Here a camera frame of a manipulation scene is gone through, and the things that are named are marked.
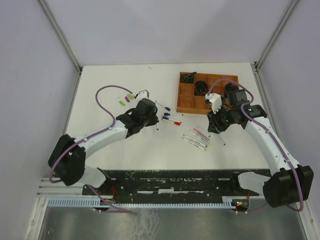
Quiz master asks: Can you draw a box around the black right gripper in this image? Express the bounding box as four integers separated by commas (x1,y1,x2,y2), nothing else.
206,104,237,135

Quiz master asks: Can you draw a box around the aluminium frame post left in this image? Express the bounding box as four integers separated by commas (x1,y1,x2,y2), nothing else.
36,0,83,73

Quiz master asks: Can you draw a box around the blue capped whiteboard marker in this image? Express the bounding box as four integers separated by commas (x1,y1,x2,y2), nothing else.
197,126,211,138

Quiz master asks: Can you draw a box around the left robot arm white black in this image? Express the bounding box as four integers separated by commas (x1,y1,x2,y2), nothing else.
48,98,159,195

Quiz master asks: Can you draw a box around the aluminium frame post right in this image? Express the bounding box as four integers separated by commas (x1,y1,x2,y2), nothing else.
253,0,301,70

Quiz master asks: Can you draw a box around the aluminium frame post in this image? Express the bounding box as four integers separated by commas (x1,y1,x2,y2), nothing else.
253,0,301,70
36,0,83,73

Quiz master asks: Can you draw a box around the magenta capped marker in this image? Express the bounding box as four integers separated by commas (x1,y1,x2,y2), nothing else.
183,135,208,148

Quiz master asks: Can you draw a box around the white slotted cable duct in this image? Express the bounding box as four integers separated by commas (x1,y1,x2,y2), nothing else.
47,196,236,209

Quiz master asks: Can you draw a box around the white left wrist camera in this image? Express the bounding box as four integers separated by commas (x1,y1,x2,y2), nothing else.
135,89,149,100

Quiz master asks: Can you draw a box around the black cable coil middle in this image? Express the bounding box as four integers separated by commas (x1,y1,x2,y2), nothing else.
193,80,210,96

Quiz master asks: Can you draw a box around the black cable bundle top-left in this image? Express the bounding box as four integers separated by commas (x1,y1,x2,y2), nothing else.
181,71,198,84

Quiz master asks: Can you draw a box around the black capped thin marker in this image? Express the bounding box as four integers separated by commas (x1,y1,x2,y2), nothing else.
216,134,226,146

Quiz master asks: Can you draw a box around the orange wooden compartment tray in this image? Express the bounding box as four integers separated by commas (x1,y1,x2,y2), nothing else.
176,72,239,115

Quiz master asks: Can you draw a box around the pink highlighter pen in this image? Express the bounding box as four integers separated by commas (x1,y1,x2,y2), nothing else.
193,128,210,141

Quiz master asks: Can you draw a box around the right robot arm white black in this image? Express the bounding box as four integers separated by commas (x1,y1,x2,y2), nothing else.
205,82,314,212

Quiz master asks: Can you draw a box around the black cable bundle right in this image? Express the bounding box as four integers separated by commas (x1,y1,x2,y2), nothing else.
224,82,238,97

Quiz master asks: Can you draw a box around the white marker black cap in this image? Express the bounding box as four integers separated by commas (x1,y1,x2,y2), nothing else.
163,112,184,116

